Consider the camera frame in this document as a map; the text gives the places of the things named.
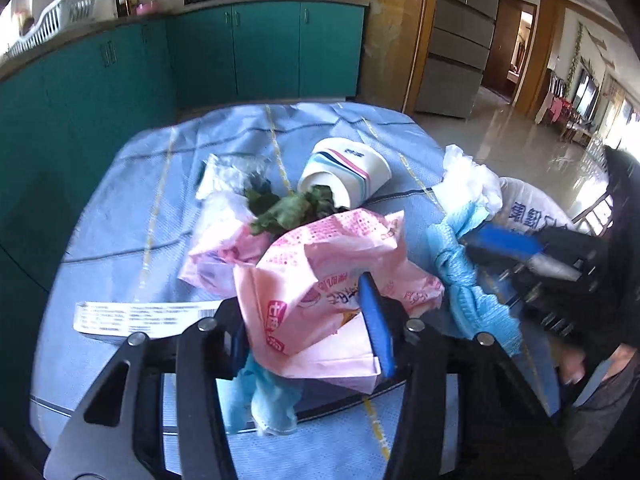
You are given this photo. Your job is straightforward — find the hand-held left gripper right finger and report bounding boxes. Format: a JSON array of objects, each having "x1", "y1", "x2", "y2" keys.
[{"x1": 357, "y1": 272, "x2": 576, "y2": 480}]

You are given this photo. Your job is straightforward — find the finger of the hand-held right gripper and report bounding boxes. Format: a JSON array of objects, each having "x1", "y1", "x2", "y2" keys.
[
  {"x1": 494, "y1": 266, "x2": 577, "y2": 339},
  {"x1": 462, "y1": 224, "x2": 583, "y2": 283}
]

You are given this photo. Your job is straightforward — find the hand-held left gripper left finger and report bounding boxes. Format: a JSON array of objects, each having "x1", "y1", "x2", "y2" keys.
[{"x1": 47, "y1": 300, "x2": 251, "y2": 480}]

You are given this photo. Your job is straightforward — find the white printed plastic bag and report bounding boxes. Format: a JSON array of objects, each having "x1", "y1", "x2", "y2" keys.
[{"x1": 492, "y1": 176, "x2": 581, "y2": 235}]

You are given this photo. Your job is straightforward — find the light blue textured cloth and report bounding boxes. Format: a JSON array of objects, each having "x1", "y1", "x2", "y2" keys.
[{"x1": 426, "y1": 205, "x2": 523, "y2": 358}]

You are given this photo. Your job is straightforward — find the pink printed paper bag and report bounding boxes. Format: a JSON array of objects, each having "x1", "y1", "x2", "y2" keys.
[{"x1": 232, "y1": 210, "x2": 446, "y2": 393}]

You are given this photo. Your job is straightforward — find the striped white paper cup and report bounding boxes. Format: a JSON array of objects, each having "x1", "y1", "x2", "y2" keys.
[{"x1": 297, "y1": 137, "x2": 392, "y2": 211}]

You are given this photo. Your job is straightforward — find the person's right hand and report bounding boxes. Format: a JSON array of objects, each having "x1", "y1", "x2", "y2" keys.
[{"x1": 557, "y1": 349, "x2": 588, "y2": 387}]

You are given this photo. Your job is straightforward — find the light blue disposable glove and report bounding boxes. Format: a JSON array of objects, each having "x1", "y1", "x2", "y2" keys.
[{"x1": 227, "y1": 355, "x2": 306, "y2": 436}]

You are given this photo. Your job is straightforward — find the crumpled white tissue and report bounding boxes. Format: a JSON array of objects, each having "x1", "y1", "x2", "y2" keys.
[{"x1": 432, "y1": 144, "x2": 503, "y2": 216}]

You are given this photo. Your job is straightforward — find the pink plastic bag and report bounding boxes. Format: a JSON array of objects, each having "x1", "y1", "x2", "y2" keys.
[{"x1": 179, "y1": 192, "x2": 281, "y2": 301}]

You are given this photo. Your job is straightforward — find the white paper receipt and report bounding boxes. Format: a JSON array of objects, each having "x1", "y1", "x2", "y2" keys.
[{"x1": 74, "y1": 300, "x2": 223, "y2": 338}]

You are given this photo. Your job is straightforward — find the person's grey clothing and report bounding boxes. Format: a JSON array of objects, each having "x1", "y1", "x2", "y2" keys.
[{"x1": 565, "y1": 355, "x2": 640, "y2": 471}]

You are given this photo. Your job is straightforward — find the pink cloth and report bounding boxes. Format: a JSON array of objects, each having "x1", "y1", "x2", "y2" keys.
[{"x1": 547, "y1": 97, "x2": 572, "y2": 123}]

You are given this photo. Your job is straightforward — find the green vegetable leaves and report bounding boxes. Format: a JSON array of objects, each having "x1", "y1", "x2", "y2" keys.
[{"x1": 244, "y1": 185, "x2": 333, "y2": 236}]

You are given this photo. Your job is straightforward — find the light blue checked tablecloth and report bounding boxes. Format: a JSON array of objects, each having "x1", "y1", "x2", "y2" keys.
[{"x1": 29, "y1": 101, "x2": 566, "y2": 480}]

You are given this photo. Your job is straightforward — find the brown wooden door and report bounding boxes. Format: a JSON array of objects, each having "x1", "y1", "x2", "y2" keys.
[{"x1": 482, "y1": 0, "x2": 538, "y2": 106}]

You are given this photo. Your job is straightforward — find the green garland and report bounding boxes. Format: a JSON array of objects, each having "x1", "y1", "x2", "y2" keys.
[{"x1": 566, "y1": 22, "x2": 584, "y2": 96}]

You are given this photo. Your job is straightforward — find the grey refrigerator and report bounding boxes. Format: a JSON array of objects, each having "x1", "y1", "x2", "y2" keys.
[{"x1": 415, "y1": 0, "x2": 506, "y2": 120}]

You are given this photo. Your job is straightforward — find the wooden framed glass door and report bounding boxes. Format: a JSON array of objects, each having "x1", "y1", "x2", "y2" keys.
[{"x1": 342, "y1": 0, "x2": 441, "y2": 116}]

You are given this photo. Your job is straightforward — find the teal kitchen cabinets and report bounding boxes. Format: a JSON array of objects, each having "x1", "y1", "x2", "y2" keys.
[{"x1": 0, "y1": 0, "x2": 368, "y2": 291}]

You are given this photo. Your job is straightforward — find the white dish rack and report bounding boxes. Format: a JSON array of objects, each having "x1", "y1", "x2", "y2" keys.
[{"x1": 7, "y1": 0, "x2": 113, "y2": 56}]

